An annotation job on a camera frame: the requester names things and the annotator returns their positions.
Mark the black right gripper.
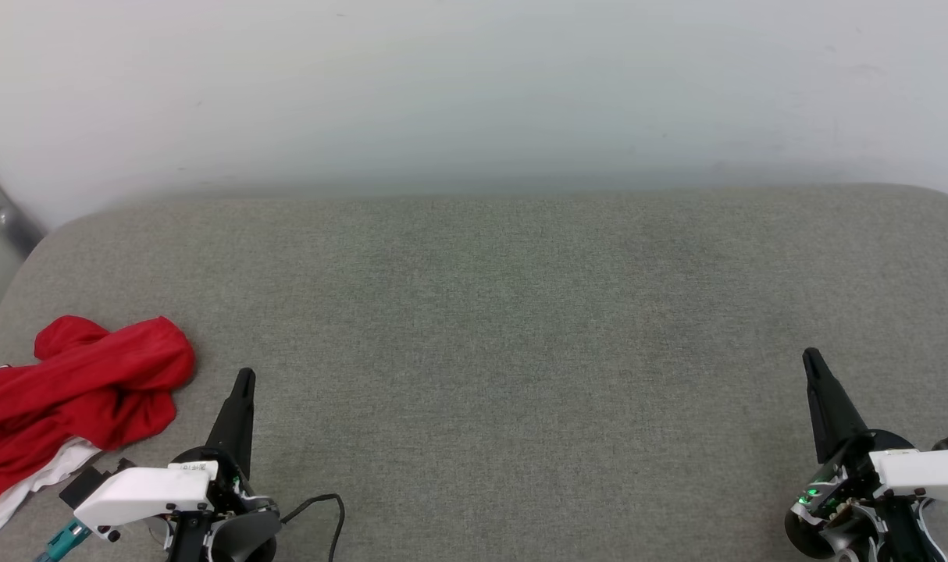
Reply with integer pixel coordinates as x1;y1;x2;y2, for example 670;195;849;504
785;347;918;560

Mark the grey fabric sofa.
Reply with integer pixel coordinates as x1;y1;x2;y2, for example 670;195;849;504
0;183;948;562

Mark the thin black cable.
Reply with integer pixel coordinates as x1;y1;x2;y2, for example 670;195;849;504
280;493;347;562

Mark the teal cable connector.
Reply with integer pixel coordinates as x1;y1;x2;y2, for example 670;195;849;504
34;518;94;562

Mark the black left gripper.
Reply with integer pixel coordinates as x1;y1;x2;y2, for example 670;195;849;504
166;368;281;562

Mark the grey metal pole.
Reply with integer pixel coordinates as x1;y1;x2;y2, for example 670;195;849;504
0;155;47;258

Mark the red and white garment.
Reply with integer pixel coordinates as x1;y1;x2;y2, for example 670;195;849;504
0;315;197;552

